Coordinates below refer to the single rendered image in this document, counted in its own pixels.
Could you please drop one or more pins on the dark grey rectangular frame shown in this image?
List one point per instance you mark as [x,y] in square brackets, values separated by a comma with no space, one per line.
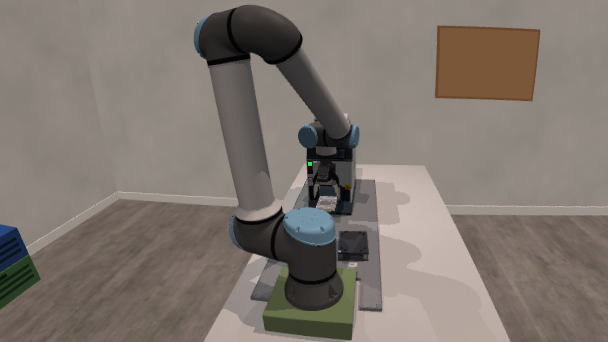
[355,242]

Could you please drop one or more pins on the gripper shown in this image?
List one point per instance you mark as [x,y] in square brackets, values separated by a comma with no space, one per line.
[332,175]

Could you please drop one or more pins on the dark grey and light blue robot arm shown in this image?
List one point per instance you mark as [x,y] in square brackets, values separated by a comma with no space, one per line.
[307,241]

